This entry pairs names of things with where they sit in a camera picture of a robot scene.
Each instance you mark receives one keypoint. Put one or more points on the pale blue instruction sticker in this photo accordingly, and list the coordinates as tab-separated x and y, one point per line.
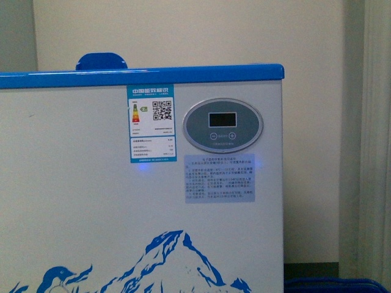
223	178

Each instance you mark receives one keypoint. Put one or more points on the white blue chest freezer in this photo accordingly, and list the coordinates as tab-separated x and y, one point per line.
78	216

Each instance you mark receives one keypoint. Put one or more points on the white vertical blinds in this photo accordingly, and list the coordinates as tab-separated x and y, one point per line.
374	202

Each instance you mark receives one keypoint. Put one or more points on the blue freezer lid handle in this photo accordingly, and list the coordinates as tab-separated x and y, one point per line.
101	61

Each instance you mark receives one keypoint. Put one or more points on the oval grey temperature control panel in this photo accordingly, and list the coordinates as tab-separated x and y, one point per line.
222	125

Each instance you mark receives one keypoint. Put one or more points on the blue plastic crate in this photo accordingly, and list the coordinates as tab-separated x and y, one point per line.
327	284

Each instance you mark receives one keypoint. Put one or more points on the energy efficiency label sticker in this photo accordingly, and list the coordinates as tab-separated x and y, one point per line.
151	116

